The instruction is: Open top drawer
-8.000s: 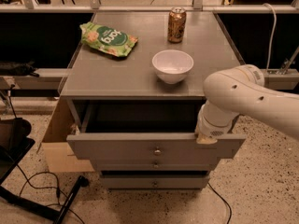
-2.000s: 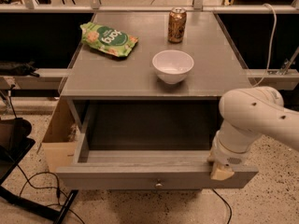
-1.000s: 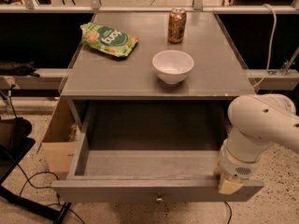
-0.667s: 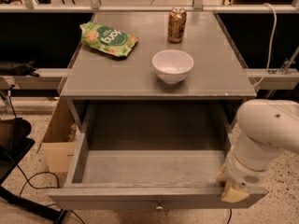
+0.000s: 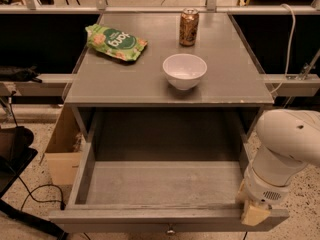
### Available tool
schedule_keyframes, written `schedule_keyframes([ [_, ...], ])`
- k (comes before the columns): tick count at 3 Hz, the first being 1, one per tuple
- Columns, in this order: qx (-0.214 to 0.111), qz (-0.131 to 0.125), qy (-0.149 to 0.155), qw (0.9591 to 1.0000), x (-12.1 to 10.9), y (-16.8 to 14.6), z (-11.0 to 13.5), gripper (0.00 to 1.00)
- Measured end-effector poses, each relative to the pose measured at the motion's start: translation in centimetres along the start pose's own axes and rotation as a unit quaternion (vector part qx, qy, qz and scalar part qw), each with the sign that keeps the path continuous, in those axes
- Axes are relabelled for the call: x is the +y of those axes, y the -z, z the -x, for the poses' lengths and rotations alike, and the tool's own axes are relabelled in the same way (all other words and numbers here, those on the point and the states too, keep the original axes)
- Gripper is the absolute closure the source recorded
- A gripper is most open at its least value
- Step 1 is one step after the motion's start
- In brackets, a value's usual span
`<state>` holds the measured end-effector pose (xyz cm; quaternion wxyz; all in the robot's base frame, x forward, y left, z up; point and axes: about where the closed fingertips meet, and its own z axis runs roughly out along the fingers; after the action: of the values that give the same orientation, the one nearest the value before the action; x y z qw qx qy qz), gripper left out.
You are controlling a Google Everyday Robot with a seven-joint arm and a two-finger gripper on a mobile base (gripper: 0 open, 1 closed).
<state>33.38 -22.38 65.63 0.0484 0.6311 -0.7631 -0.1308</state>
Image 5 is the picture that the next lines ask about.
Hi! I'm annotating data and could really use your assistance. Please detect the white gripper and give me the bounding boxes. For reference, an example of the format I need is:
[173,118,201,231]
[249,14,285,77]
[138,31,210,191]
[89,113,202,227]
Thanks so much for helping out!
[235,145,307,226]

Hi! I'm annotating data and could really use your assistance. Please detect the grey top drawer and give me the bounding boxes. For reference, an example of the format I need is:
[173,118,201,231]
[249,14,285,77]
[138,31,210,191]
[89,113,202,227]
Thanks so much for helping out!
[48,109,290,236]

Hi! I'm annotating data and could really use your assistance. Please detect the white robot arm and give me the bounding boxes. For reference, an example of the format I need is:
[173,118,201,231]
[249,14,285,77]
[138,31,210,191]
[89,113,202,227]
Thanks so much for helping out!
[236,109,320,226]

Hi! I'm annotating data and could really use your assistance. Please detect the grey drawer cabinet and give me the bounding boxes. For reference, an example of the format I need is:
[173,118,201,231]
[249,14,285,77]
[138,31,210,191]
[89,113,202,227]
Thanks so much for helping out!
[65,13,272,146]

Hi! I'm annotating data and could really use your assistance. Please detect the white bowl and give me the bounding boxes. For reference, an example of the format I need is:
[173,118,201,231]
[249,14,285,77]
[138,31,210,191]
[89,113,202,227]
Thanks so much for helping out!
[162,54,207,90]

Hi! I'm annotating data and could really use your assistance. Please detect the cardboard box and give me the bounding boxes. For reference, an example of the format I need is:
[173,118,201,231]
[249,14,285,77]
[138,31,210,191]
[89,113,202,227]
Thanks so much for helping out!
[44,106,82,185]

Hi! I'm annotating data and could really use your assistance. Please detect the brown soda can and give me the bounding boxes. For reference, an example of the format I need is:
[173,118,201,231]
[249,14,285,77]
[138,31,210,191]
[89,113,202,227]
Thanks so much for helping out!
[179,8,199,46]

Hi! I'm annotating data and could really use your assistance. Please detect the green snack bag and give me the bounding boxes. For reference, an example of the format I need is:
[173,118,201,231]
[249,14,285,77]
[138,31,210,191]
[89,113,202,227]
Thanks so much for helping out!
[85,24,148,61]

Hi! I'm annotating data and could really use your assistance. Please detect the black stand base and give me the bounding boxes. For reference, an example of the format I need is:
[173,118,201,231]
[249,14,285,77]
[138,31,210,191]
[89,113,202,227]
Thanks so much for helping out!
[0,125,70,240]

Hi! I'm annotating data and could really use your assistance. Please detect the black floor cable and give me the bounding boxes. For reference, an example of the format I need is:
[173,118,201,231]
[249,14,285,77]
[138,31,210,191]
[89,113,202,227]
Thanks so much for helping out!
[0,157,92,240]

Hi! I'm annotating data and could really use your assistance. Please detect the white cable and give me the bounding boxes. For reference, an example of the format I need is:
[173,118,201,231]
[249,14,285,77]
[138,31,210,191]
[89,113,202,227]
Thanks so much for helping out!
[269,3,298,95]

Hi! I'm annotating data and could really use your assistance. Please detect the metal rail frame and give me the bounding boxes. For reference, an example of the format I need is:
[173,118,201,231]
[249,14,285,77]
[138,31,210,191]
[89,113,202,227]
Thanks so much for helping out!
[0,0,320,16]

